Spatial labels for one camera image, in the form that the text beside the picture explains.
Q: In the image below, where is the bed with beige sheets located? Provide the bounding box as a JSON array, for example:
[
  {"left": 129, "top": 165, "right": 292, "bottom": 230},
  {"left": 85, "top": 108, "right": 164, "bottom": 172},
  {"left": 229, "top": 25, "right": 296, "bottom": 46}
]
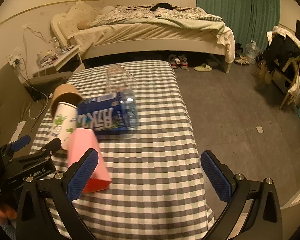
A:
[{"left": 51, "top": 4, "right": 235, "bottom": 73}]

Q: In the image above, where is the beige pillow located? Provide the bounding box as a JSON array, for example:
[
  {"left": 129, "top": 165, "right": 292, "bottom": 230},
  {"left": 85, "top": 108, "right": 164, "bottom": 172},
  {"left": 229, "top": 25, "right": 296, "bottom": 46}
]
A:
[{"left": 66, "top": 1, "right": 102, "bottom": 30}]

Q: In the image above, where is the blue label water bottle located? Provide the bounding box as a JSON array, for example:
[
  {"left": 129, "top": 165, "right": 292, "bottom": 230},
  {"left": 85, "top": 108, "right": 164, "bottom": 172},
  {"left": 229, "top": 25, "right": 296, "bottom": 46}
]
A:
[{"left": 76, "top": 64, "right": 139, "bottom": 133}]

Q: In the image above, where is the large clear water jug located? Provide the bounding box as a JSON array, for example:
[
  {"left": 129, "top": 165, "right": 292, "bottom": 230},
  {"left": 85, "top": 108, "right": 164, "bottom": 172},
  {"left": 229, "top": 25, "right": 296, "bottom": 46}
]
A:
[{"left": 244, "top": 40, "right": 260, "bottom": 64}]

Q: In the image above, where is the brown paper cup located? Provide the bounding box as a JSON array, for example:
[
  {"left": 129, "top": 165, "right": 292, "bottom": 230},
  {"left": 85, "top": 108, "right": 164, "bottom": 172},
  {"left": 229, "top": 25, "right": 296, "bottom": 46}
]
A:
[{"left": 51, "top": 83, "right": 83, "bottom": 118}]

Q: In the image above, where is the green curtain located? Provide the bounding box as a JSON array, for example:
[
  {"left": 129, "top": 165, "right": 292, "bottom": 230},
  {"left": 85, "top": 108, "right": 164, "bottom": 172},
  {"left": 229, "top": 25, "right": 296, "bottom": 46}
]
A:
[{"left": 196, "top": 0, "right": 280, "bottom": 50}]

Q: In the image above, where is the black garment on bed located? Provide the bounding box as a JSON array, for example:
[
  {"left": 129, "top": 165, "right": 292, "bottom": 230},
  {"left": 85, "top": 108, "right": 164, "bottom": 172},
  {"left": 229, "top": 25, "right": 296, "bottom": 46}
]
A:
[{"left": 150, "top": 3, "right": 174, "bottom": 11}]

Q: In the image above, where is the white cable on sofa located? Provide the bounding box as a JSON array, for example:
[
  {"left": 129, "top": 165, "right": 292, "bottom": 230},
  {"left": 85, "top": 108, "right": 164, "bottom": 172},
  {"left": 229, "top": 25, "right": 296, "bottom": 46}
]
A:
[{"left": 27, "top": 89, "right": 51, "bottom": 120}]

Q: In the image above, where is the white paper on floor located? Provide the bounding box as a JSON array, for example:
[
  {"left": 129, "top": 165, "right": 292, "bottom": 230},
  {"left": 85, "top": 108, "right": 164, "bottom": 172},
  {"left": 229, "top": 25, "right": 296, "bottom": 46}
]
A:
[{"left": 256, "top": 126, "right": 264, "bottom": 133}]

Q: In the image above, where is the green slipper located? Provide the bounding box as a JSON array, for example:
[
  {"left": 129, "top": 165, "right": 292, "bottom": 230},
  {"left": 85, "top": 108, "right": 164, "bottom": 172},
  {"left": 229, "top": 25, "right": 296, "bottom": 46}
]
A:
[{"left": 194, "top": 63, "right": 213, "bottom": 72}]

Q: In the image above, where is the checkered tablecloth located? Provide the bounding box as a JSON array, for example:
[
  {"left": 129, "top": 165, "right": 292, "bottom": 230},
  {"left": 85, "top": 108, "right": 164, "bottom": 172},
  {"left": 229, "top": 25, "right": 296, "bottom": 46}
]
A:
[{"left": 29, "top": 60, "right": 215, "bottom": 240}]

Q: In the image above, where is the sneaker pair under bed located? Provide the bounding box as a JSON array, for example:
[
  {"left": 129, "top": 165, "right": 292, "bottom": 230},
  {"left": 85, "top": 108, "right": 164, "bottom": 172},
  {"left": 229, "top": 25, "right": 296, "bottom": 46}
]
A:
[{"left": 168, "top": 55, "right": 188, "bottom": 69}]

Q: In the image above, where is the white paper cup green print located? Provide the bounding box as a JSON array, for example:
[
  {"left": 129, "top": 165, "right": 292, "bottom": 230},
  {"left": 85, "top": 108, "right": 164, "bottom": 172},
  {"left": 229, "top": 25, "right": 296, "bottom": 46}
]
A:
[{"left": 49, "top": 102, "right": 77, "bottom": 150}]

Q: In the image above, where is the grey sofa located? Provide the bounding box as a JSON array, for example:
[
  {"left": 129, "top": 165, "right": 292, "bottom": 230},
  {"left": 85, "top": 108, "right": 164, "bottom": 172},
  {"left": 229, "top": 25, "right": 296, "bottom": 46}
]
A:
[{"left": 0, "top": 64, "right": 72, "bottom": 157}]

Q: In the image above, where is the wooden chair with clothes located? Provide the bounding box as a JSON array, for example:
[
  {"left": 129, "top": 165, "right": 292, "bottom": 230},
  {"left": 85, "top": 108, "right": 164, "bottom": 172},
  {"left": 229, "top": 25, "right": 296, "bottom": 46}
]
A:
[{"left": 257, "top": 25, "right": 300, "bottom": 108}]

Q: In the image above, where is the pink plastic cup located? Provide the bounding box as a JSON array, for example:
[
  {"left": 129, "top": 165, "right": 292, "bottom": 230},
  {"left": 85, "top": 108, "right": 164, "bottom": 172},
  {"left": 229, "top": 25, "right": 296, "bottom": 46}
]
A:
[{"left": 68, "top": 128, "right": 112, "bottom": 193}]

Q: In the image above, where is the wall power socket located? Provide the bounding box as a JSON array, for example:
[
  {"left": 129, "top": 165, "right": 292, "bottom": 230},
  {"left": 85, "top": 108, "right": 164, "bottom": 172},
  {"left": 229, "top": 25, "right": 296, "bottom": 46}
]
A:
[{"left": 7, "top": 54, "right": 21, "bottom": 68}]

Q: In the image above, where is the white nightstand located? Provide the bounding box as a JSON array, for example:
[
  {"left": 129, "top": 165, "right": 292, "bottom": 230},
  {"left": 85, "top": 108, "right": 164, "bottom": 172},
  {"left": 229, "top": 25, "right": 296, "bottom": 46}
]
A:
[{"left": 32, "top": 45, "right": 85, "bottom": 77}]

